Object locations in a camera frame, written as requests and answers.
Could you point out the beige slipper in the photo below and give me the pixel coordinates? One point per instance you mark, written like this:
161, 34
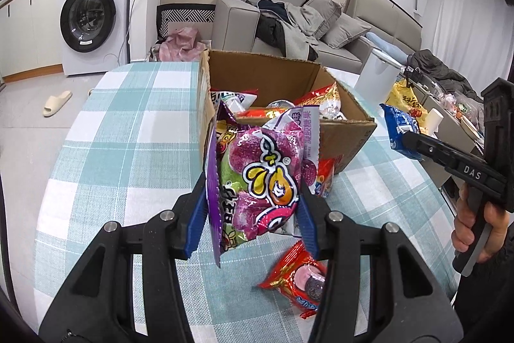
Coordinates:
56, 104

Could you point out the purple gummy candy bag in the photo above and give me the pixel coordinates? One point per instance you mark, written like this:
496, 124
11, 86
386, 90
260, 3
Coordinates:
261, 166

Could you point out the dark clothes pile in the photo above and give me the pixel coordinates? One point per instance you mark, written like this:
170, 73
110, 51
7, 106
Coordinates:
269, 29

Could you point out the yellow plastic bag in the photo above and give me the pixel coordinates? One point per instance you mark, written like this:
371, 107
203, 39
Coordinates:
405, 102

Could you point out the pink cloth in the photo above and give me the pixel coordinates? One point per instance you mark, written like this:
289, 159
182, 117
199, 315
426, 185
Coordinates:
180, 45

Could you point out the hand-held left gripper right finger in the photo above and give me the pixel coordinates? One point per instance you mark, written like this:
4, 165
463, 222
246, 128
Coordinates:
307, 224

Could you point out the white round bin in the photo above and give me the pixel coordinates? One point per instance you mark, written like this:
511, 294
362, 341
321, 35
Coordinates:
379, 75

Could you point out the white washing machine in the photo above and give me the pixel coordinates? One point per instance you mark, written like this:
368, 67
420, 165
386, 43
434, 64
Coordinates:
94, 17

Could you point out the white paper cup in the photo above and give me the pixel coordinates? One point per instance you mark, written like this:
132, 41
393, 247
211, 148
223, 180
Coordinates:
435, 120

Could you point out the grey sofa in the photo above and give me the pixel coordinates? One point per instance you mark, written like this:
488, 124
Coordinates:
233, 25

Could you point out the white base cabinet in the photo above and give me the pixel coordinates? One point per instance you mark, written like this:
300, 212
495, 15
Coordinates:
28, 33

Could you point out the white curtain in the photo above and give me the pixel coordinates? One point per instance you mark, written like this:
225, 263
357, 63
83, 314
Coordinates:
461, 17

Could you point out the dark green jacket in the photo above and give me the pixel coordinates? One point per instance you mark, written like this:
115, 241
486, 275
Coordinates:
445, 73

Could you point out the grey jacket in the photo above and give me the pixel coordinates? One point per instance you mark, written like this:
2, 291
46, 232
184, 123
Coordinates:
299, 33

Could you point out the blue cookie packet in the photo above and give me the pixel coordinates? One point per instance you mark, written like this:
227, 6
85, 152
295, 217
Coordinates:
401, 122

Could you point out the person's right hand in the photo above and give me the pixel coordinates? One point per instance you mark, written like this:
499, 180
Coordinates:
498, 228

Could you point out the light blue pillow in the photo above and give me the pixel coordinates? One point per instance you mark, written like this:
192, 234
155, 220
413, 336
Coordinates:
387, 45

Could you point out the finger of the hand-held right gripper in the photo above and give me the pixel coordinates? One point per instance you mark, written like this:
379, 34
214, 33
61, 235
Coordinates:
419, 146

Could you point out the person's right forearm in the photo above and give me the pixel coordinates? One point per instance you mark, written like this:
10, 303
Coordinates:
486, 298

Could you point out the teal plaid tablecloth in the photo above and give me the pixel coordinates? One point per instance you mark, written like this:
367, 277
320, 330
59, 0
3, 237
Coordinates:
132, 150

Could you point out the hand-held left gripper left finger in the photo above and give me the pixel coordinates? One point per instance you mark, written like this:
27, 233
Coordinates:
196, 220

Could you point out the red pink-cream cookie packet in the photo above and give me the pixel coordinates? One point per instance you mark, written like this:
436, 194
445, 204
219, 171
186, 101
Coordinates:
297, 278

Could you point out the red crinkly snack packet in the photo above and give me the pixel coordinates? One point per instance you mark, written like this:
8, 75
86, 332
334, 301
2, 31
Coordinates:
321, 98

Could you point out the brown cardboard box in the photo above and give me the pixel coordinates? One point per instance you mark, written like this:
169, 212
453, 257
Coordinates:
345, 142

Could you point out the grey pillow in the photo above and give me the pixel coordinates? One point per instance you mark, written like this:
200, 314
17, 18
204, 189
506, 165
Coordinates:
325, 15
345, 31

